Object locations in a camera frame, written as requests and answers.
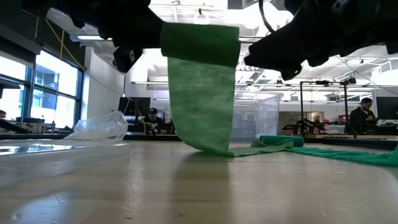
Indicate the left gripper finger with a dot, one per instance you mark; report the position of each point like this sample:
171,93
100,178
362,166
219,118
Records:
149,32

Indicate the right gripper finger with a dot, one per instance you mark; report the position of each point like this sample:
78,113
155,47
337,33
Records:
280,53

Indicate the grass green bandage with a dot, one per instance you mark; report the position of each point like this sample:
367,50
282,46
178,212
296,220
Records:
202,109

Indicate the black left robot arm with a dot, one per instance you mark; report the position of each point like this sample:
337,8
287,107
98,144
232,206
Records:
93,11

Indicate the background black robot arm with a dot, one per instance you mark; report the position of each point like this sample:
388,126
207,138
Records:
306,127

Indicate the teal green bandage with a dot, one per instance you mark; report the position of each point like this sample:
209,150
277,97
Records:
342,155

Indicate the clear plastic container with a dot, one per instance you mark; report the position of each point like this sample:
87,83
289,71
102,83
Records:
258,118

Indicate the black computer monitor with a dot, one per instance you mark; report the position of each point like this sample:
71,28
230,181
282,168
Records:
387,107
133,106

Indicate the blue framed window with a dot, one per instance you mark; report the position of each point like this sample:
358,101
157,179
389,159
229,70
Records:
56,74

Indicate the person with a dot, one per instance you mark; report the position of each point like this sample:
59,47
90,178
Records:
360,119
154,123

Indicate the crumpled clear plastic bag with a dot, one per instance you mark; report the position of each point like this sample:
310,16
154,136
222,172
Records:
99,127

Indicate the black background gantry frame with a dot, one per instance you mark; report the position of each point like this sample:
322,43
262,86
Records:
301,102

